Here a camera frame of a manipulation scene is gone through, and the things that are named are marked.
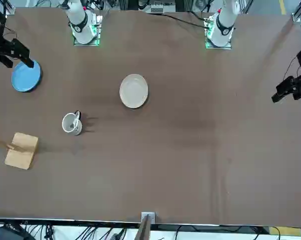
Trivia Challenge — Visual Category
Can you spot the blue plate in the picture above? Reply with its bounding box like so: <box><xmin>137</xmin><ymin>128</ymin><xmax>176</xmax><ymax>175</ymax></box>
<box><xmin>11</xmin><ymin>59</ymin><xmax>43</xmax><ymax>94</ymax></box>

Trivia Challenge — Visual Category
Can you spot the white ceramic mug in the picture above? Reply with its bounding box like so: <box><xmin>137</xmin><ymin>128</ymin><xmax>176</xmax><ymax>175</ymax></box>
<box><xmin>61</xmin><ymin>111</ymin><xmax>83</xmax><ymax>137</ymax></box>

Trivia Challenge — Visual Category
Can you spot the white plate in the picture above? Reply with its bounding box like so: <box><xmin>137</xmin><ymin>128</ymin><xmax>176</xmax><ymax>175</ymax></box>
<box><xmin>119</xmin><ymin>73</ymin><xmax>149</xmax><ymax>109</ymax></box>

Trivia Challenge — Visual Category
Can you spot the black electronics box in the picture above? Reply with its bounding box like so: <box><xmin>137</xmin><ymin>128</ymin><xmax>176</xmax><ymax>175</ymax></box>
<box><xmin>0</xmin><ymin>223</ymin><xmax>29</xmax><ymax>240</ymax></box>

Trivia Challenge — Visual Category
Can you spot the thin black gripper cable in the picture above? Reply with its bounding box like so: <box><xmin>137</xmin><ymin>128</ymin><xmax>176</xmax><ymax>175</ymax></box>
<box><xmin>283</xmin><ymin>56</ymin><xmax>301</xmax><ymax>82</ymax></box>

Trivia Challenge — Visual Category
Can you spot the aluminium frame post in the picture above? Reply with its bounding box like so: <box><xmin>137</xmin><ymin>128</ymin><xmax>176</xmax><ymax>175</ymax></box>
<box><xmin>291</xmin><ymin>0</ymin><xmax>301</xmax><ymax>24</ymax></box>

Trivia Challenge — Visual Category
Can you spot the black cable across table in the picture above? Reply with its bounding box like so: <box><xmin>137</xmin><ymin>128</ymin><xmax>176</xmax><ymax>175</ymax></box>
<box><xmin>140</xmin><ymin>11</ymin><xmax>211</xmax><ymax>28</ymax></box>

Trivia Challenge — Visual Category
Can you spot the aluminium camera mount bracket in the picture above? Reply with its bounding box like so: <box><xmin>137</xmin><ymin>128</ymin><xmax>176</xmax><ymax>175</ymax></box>
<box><xmin>137</xmin><ymin>211</ymin><xmax>157</xmax><ymax>240</ymax></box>

